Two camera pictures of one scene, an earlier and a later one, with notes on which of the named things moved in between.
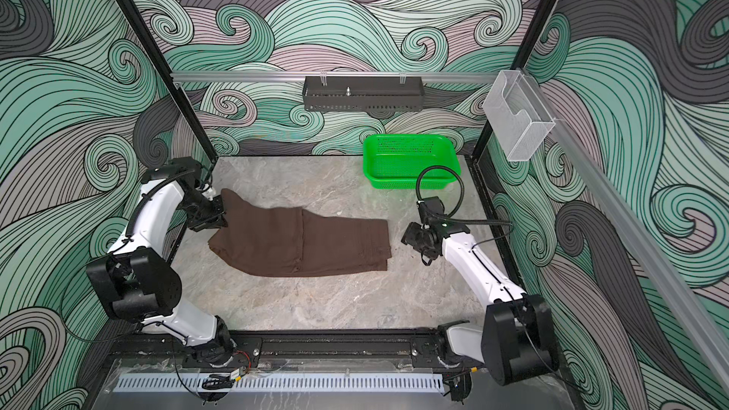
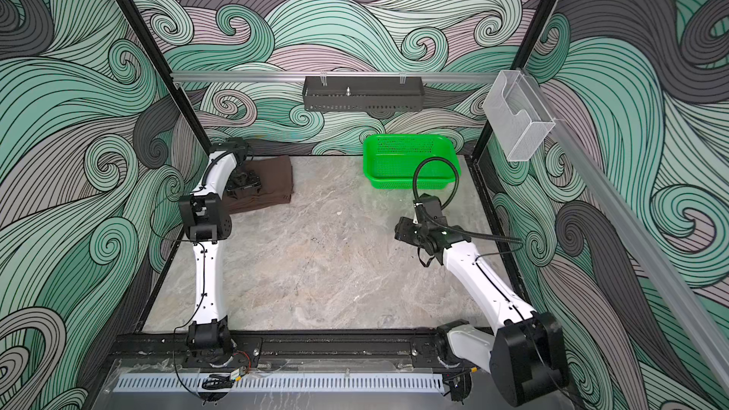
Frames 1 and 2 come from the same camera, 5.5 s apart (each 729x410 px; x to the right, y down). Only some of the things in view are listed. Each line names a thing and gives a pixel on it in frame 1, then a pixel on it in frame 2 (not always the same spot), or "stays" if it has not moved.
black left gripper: (299, 350) stays
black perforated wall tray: (363, 93) stays
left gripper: (218, 220) → (254, 182)
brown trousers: (269, 240) → (276, 178)
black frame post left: (155, 52) stays
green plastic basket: (393, 160) stays
